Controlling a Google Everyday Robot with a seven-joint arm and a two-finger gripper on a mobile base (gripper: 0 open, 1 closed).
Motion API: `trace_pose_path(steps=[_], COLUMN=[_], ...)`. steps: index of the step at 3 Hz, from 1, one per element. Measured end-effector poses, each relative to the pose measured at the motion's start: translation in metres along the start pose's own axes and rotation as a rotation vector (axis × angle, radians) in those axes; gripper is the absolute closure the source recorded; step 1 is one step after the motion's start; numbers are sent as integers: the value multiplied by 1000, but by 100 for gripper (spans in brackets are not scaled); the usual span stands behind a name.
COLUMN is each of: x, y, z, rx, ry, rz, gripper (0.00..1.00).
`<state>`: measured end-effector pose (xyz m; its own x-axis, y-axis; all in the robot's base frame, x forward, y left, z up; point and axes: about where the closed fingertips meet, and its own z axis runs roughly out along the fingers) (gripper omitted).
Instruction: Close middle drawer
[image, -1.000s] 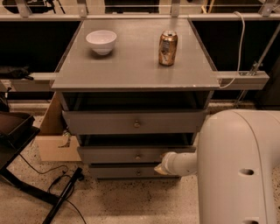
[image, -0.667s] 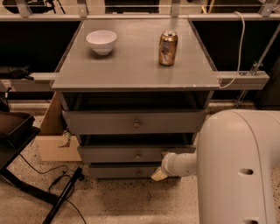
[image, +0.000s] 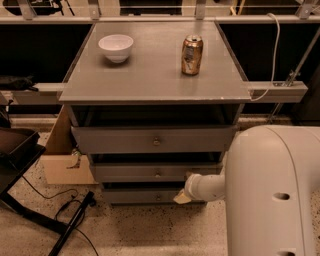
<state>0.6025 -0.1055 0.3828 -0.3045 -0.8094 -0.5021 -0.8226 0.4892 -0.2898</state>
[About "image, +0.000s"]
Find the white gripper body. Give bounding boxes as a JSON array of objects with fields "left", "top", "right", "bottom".
[{"left": 184, "top": 174, "right": 202, "bottom": 200}]

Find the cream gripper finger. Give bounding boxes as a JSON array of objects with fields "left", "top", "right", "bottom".
[{"left": 174, "top": 190, "right": 191, "bottom": 204}]

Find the grey drawer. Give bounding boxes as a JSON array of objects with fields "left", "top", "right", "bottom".
[
  {"left": 102, "top": 188, "right": 181, "bottom": 204},
  {"left": 90, "top": 163, "right": 222, "bottom": 183},
  {"left": 71, "top": 126, "right": 236, "bottom": 154}
]

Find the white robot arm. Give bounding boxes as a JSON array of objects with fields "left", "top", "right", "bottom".
[{"left": 174, "top": 125, "right": 320, "bottom": 256}]

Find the grey bottom drawer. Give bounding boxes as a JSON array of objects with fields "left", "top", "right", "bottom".
[{"left": 102, "top": 188, "right": 181, "bottom": 204}]

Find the grey drawer cabinet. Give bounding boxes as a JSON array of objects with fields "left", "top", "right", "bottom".
[{"left": 61, "top": 22, "right": 244, "bottom": 190}]

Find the grey top drawer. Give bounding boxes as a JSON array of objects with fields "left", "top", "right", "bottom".
[{"left": 71, "top": 126, "right": 236, "bottom": 154}]

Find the cardboard box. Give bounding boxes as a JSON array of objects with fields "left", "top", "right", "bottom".
[{"left": 40, "top": 107, "right": 96, "bottom": 185}]

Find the gold soda can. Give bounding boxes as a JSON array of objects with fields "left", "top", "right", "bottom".
[{"left": 181, "top": 35, "right": 203, "bottom": 75}]

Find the white ceramic bowl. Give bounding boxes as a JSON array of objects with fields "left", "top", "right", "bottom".
[{"left": 98, "top": 34, "right": 134, "bottom": 63}]

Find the black chair base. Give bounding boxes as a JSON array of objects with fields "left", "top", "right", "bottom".
[{"left": 0, "top": 127, "right": 94, "bottom": 256}]

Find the black cable on floor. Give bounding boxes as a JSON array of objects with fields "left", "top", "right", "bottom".
[{"left": 19, "top": 174, "right": 100, "bottom": 256}]

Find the metal railing frame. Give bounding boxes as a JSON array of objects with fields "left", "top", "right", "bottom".
[{"left": 1, "top": 0, "right": 319, "bottom": 121}]

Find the white cable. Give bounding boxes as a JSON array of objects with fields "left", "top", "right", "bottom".
[{"left": 250, "top": 12, "right": 281, "bottom": 102}]

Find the black object on rail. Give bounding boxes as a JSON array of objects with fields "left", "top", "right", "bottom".
[{"left": 0, "top": 75, "right": 38, "bottom": 91}]

